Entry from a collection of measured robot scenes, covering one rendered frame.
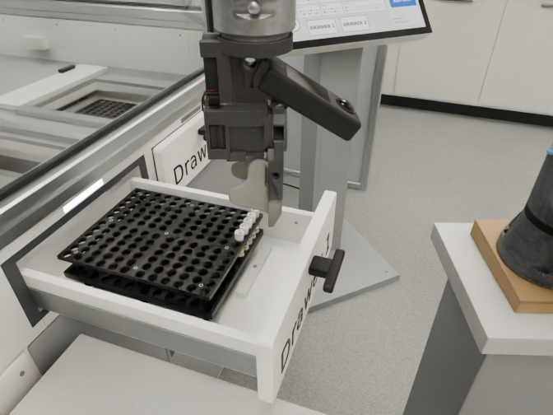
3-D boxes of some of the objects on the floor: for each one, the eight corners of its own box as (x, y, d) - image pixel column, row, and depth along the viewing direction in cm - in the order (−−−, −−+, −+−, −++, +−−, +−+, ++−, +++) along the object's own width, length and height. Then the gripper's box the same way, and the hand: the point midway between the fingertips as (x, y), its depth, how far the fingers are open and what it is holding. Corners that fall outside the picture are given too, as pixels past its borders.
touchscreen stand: (398, 280, 176) (459, 20, 117) (304, 314, 161) (320, 36, 102) (336, 216, 213) (360, -5, 155) (256, 239, 198) (247, 4, 140)
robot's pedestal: (474, 419, 127) (577, 221, 84) (518, 539, 103) (696, 347, 59) (375, 417, 128) (427, 219, 84) (396, 535, 104) (484, 343, 60)
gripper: (206, 20, 43) (221, 193, 55) (192, 49, 34) (214, 246, 47) (289, 20, 43) (285, 191, 56) (297, 48, 34) (290, 245, 47)
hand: (276, 207), depth 50 cm, fingers open, 3 cm apart
